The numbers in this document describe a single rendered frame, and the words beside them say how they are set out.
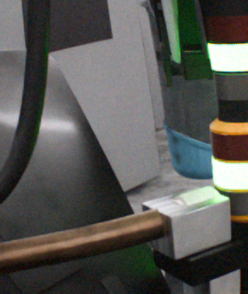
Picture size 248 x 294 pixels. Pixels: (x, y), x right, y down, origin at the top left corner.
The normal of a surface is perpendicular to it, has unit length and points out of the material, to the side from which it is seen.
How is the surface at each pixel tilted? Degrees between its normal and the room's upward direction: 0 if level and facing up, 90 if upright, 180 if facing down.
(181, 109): 89
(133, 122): 90
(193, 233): 90
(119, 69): 90
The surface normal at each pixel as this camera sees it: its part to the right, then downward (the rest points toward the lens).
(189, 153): -0.60, 0.27
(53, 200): 0.17, -0.67
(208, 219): 0.39, 0.12
